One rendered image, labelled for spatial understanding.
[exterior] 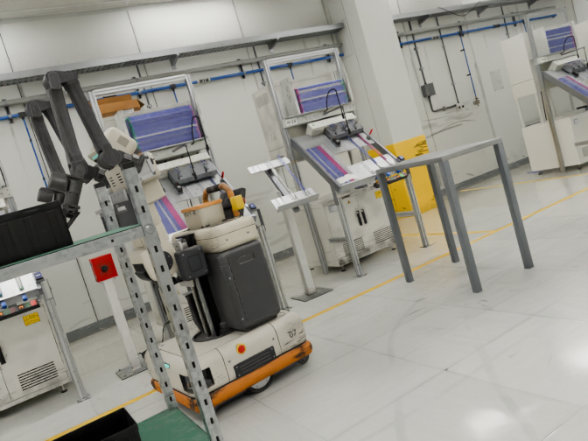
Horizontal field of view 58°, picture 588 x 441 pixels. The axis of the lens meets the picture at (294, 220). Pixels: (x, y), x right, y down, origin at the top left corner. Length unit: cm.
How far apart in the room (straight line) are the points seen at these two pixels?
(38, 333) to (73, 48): 299
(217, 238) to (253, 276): 26
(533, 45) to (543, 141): 115
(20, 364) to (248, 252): 181
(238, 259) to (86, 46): 367
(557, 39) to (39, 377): 641
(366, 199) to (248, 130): 192
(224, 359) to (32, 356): 163
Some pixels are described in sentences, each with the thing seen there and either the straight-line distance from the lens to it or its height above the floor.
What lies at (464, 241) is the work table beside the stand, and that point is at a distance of 314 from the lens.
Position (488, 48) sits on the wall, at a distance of 882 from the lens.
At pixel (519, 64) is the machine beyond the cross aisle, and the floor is 139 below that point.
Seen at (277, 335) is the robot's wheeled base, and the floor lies 22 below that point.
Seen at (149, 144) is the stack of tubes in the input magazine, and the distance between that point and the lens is 409.
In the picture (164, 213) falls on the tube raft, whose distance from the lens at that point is 380.
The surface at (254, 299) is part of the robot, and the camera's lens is 261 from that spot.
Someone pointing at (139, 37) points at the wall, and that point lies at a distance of 595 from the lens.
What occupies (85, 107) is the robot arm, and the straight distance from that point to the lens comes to 245.
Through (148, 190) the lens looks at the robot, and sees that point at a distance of 262.
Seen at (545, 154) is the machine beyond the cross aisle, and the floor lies 25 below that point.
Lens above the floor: 98
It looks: 6 degrees down
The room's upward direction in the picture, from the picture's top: 17 degrees counter-clockwise
